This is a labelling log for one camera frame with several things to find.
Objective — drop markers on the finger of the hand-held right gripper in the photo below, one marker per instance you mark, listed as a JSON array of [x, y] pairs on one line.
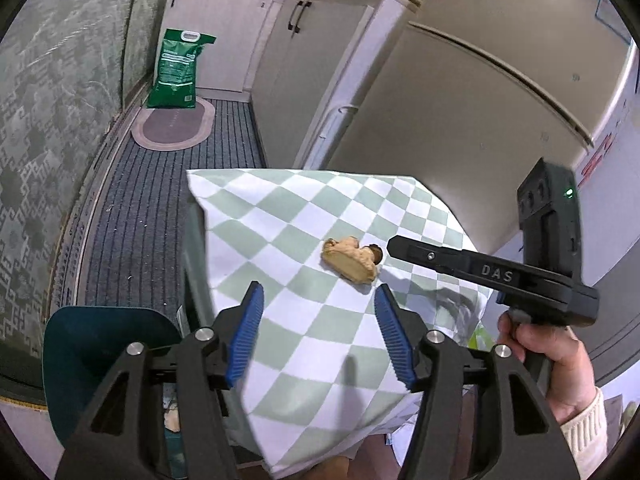
[[435, 255]]

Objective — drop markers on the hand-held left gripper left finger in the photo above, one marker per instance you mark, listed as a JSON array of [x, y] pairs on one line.
[[245, 340]]

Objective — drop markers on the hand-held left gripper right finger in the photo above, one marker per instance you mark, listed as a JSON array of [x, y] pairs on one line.
[[395, 340]]

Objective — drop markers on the tan plush toy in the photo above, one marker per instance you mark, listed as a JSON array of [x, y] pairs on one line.
[[350, 262]]

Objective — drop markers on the dark teal plastic bin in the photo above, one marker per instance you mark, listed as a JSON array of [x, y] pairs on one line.
[[100, 330]]

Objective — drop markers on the person's right forearm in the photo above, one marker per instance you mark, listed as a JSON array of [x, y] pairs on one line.
[[585, 430]]

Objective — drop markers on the person's right hand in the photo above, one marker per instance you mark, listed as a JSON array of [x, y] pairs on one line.
[[565, 365]]

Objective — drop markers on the green white checkered tablecloth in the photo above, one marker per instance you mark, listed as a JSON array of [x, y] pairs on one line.
[[300, 340]]

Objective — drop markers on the red printed sticker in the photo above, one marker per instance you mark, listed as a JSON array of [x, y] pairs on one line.
[[597, 160]]

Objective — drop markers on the grey refrigerator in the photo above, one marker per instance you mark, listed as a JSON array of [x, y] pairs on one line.
[[475, 110]]

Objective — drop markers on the grey striped floor rug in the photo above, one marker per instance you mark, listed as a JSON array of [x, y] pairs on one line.
[[150, 210]]

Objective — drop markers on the white tall cabinet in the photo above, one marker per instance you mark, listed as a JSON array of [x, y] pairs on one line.
[[310, 70]]

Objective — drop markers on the oval grey pink mat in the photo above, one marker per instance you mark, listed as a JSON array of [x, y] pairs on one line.
[[170, 127]]

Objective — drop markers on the white paper sheet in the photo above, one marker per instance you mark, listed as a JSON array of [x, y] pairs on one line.
[[612, 17]]

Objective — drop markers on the patterned frosted sliding door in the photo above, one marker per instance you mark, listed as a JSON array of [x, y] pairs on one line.
[[145, 25], [45, 160]]

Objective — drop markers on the green printed sack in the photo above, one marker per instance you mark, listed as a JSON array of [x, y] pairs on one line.
[[175, 75]]

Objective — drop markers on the white low kitchen cabinet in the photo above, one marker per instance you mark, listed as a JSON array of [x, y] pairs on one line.
[[225, 35]]

